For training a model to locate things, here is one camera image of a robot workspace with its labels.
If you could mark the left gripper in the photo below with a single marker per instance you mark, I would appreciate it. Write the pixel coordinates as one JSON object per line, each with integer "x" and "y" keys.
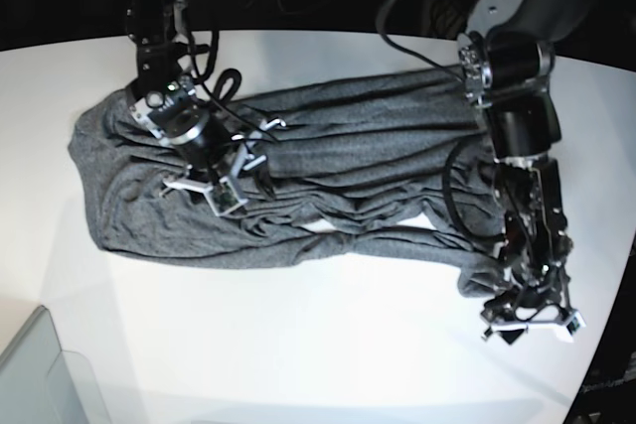
{"x": 519, "y": 311}

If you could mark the grey t-shirt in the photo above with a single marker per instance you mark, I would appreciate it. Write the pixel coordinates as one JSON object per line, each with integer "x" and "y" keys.
{"x": 357, "y": 168}

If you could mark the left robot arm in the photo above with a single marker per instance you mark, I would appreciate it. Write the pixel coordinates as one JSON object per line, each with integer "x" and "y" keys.
{"x": 507, "y": 56}

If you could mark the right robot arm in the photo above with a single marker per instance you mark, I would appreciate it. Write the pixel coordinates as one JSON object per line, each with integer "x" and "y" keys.
{"x": 173, "y": 101}

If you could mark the translucent grey tray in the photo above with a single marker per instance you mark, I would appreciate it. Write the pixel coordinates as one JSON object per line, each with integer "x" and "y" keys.
{"x": 43, "y": 383}

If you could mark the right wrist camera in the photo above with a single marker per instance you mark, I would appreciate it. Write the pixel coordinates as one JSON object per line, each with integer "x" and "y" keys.
{"x": 224, "y": 199}

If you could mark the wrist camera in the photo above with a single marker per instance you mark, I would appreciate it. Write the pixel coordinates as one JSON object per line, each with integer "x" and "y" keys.
{"x": 224, "y": 199}
{"x": 570, "y": 326}

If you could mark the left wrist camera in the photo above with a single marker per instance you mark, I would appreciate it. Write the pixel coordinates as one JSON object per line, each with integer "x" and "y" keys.
{"x": 570, "y": 326}

